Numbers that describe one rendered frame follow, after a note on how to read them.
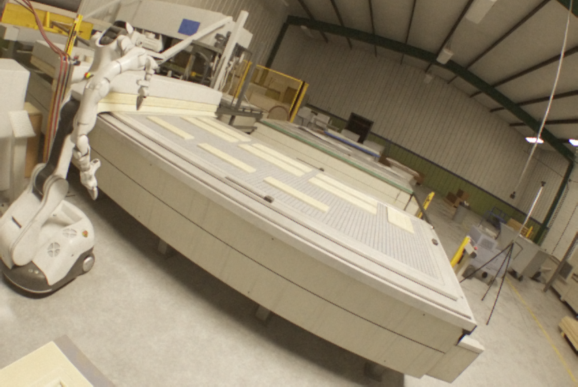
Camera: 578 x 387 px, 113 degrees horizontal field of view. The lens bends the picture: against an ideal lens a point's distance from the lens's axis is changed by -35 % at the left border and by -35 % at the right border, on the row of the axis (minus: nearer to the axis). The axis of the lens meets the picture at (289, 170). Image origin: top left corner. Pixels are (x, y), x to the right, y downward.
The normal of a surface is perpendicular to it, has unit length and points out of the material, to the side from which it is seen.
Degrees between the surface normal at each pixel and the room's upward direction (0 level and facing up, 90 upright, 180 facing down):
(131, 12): 90
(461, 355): 90
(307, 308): 90
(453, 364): 90
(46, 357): 0
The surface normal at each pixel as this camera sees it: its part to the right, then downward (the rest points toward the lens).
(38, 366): 0.38, -0.89
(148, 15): -0.31, 0.11
